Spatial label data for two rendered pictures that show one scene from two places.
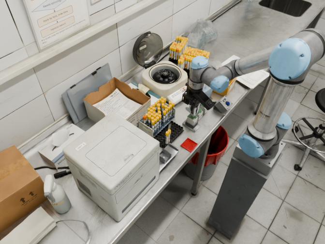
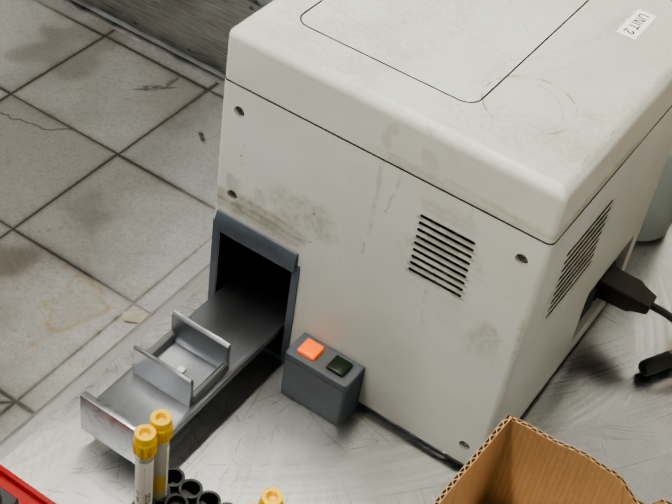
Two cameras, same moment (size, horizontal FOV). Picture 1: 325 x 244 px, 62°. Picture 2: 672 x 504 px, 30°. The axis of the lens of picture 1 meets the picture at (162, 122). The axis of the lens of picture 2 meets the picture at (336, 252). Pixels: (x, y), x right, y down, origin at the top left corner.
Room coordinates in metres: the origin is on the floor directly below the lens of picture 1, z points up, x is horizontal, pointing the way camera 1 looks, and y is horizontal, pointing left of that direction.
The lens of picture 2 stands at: (1.43, -0.02, 1.68)
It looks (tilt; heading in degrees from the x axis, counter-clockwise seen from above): 43 degrees down; 170
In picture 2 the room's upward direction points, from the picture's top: 9 degrees clockwise
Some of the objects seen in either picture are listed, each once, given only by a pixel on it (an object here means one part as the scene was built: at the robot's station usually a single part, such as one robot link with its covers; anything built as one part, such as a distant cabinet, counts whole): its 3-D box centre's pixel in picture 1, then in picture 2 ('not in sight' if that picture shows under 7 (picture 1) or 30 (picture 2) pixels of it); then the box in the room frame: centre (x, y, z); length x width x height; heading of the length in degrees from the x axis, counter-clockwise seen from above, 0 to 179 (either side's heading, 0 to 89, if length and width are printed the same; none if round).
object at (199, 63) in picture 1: (199, 69); not in sight; (1.03, -0.16, 1.27); 0.09 x 0.08 x 0.11; 43
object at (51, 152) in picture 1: (63, 141); not in sight; (0.83, 0.50, 0.94); 0.22 x 0.12 x 0.13; 147
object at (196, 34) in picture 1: (194, 34); not in sight; (1.85, -0.21, 0.97); 0.26 x 0.17 x 0.19; 157
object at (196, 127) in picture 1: (191, 123); not in sight; (1.02, -0.16, 0.89); 0.09 x 0.05 x 0.04; 53
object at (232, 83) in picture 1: (222, 82); not in sight; (1.36, -0.37, 0.93); 0.13 x 0.13 x 0.10; 58
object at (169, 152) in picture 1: (160, 160); (199, 349); (0.75, 0.00, 0.92); 0.21 x 0.07 x 0.05; 143
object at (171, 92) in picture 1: (166, 82); not in sight; (1.32, -0.02, 0.94); 0.30 x 0.24 x 0.12; 44
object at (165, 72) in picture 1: (165, 77); not in sight; (1.33, -0.01, 0.97); 0.15 x 0.15 x 0.07
